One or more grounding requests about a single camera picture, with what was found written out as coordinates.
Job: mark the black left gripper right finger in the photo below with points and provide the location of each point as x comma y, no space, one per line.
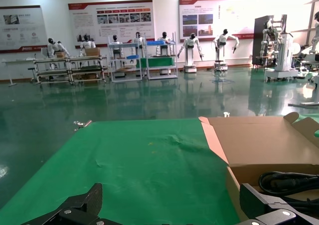
251,197

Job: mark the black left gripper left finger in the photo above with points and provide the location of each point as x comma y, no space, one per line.
82,202

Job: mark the open cardboard box with cutout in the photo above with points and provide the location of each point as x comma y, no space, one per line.
261,140

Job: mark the small brown box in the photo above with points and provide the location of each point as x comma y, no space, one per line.
60,55

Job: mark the large closed cardboard box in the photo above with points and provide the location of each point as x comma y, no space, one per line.
92,52

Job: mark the green table cloth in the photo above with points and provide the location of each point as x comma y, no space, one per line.
137,172

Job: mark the white floor base bar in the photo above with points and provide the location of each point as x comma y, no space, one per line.
306,104

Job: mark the black round stool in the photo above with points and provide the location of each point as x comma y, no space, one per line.
31,69

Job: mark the white robot on tall stand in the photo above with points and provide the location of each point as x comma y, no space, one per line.
284,58

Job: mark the white tall shelf rack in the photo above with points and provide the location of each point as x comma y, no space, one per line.
162,77

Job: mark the small blue tray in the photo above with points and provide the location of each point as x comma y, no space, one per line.
132,57

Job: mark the white long table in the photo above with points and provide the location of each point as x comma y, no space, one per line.
20,60

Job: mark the white humanoid robot arms spread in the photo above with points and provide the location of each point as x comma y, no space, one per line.
190,53

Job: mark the black upright panel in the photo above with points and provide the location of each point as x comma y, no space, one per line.
258,40

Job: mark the white humanoid robot leaning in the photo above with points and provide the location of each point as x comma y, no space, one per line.
52,47

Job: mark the green shelf cloth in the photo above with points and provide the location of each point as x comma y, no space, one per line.
157,62

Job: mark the white humanoid robot bent arms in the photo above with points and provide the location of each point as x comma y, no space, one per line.
220,39

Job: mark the white shelf rack blue top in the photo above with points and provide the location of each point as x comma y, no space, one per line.
124,45

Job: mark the white robot with dark head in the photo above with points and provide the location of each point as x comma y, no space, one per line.
314,40

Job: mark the blue flat tray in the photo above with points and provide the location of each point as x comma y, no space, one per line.
155,43

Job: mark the metal frame workbench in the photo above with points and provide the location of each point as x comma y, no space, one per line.
51,72
87,70

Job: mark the wall poster with grey icons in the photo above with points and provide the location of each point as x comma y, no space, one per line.
20,28

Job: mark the wall poster with four photos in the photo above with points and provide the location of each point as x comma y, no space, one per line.
211,16

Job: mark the wide wall poster photo row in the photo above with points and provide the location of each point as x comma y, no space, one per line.
112,18

